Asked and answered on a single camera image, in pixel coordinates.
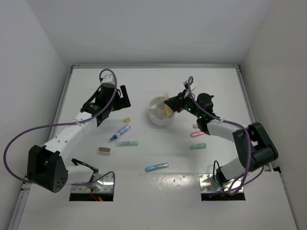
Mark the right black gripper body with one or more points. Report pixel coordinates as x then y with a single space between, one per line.
188 105

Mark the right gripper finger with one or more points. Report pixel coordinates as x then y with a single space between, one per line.
178 97
173 105

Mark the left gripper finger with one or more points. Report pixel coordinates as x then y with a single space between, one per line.
124 94
125 104

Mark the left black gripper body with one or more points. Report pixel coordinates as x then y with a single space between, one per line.
116 105

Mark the yellow highlighter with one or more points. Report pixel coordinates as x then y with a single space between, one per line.
168 111

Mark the blue highlighter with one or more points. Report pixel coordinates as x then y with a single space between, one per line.
155 167

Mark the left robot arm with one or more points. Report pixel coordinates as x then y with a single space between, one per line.
46 164

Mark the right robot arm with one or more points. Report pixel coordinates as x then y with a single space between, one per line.
212 125

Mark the small yellow eraser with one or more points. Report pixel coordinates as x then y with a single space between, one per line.
126 120

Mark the white round divided organizer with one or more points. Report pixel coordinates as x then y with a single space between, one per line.
157 112

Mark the clear blue glue bottle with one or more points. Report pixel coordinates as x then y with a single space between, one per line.
120 132

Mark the pink highlighter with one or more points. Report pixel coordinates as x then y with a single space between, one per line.
196 134

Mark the green highlighter left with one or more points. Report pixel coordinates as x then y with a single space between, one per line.
126 143

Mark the green highlighter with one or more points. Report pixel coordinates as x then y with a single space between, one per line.
198 146
126 143

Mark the green highlighter right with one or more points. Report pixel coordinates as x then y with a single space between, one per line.
198 146

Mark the brown white eraser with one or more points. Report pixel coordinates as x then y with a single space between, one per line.
103 150

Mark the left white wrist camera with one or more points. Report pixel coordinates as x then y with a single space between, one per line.
107 79

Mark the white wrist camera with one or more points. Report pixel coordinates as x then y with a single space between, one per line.
107 79
190 87

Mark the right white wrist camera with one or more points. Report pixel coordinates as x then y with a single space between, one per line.
190 87

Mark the back aluminium frame rail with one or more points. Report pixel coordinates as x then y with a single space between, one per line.
156 66

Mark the aluminium frame rail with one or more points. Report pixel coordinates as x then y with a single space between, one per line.
25 187
251 107
156 66

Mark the right aluminium frame rail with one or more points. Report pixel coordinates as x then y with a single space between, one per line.
251 107

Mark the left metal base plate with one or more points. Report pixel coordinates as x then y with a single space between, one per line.
101 186

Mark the metal base plate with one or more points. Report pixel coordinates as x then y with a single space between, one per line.
101 186
208 185

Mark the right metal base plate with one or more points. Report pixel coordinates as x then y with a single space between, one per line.
208 185

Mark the left aluminium frame rail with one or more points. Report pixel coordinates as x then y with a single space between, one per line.
25 187

